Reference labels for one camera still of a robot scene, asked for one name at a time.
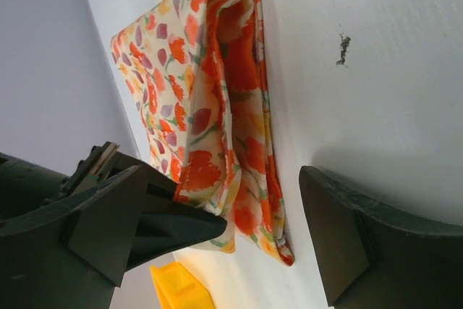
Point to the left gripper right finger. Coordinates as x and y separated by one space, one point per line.
370 253

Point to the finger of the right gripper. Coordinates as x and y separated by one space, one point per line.
165 226

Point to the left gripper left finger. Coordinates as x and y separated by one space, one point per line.
88 232

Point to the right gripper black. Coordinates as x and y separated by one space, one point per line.
26 187

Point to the floral orange skirt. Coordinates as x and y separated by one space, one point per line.
196 70

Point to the yellow plastic tray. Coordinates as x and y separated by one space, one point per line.
177 288

